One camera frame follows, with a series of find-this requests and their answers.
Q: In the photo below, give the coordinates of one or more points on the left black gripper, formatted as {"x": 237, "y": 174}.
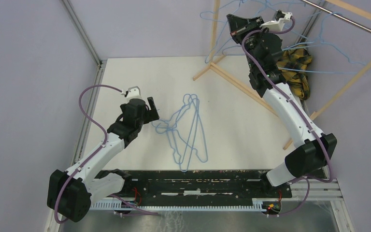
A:
{"x": 150, "y": 114}

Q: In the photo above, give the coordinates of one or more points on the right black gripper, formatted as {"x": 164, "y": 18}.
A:
{"x": 242, "y": 26}

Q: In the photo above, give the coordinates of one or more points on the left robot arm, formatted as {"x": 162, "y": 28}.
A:
{"x": 72, "y": 192}

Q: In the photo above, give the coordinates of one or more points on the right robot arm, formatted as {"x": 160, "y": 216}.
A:
{"x": 313, "y": 148}

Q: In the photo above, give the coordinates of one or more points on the pile of blue hangers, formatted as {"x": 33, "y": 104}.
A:
{"x": 185, "y": 133}

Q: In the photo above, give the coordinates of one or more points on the yellow plaid shirt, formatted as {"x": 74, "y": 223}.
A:
{"x": 293, "y": 64}

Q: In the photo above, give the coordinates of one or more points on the metal rack rod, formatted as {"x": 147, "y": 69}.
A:
{"x": 338, "y": 16}

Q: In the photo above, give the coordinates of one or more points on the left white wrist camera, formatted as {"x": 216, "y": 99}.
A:
{"x": 132, "y": 93}

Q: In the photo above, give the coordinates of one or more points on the wooden clothes rack frame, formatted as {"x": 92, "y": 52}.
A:
{"x": 213, "y": 66}

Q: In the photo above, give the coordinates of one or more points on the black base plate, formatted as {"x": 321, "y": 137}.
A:
{"x": 198, "y": 190}

